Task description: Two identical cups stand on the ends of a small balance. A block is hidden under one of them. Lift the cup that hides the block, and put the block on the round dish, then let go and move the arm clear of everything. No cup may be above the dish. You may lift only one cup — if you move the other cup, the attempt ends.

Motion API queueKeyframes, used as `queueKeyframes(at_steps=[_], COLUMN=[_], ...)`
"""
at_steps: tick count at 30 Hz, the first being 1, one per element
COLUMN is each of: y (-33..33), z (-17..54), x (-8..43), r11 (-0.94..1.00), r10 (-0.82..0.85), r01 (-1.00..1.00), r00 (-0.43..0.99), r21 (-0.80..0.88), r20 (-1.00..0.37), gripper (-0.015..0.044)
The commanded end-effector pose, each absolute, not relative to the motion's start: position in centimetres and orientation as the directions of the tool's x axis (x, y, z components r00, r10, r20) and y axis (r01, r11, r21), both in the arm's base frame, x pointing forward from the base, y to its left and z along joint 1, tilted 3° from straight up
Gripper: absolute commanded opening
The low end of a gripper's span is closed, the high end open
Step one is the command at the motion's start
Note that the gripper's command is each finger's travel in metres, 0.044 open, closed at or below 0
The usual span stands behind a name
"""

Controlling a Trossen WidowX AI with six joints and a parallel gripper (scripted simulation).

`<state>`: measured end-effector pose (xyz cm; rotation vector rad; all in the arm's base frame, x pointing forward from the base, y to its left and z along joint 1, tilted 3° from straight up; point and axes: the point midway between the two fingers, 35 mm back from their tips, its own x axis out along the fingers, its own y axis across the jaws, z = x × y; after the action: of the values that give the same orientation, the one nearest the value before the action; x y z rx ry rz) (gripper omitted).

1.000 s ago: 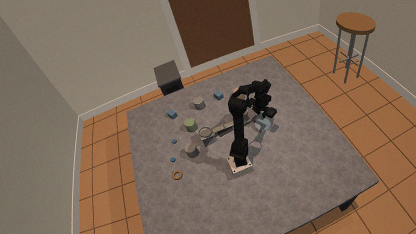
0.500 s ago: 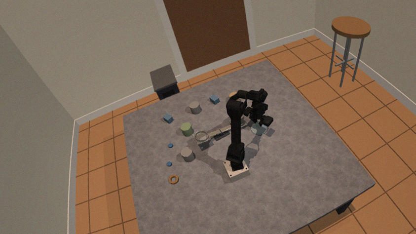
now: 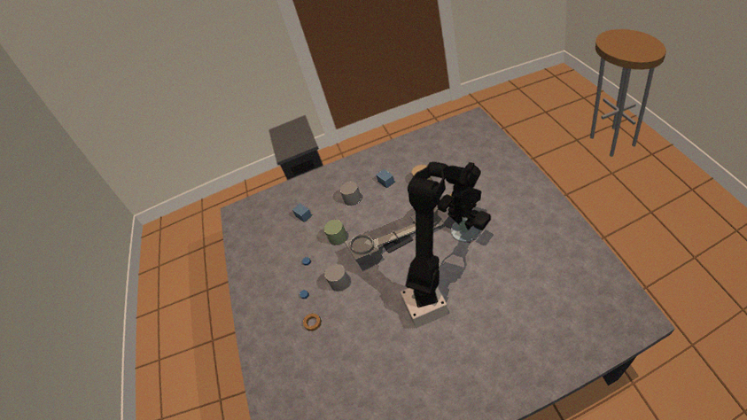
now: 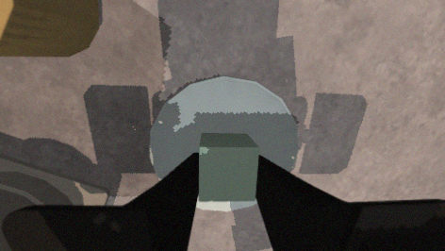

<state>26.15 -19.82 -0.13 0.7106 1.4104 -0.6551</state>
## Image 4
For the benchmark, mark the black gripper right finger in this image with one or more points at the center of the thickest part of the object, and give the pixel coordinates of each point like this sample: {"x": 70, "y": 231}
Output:
{"x": 301, "y": 217}

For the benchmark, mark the yellow-brown cylinder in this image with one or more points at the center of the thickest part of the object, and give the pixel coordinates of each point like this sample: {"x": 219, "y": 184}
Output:
{"x": 47, "y": 28}

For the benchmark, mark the grey cylinder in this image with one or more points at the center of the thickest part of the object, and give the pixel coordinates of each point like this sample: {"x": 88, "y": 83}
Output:
{"x": 10, "y": 202}

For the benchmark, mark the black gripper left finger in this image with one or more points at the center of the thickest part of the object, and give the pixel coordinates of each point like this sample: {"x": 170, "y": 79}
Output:
{"x": 159, "y": 219}

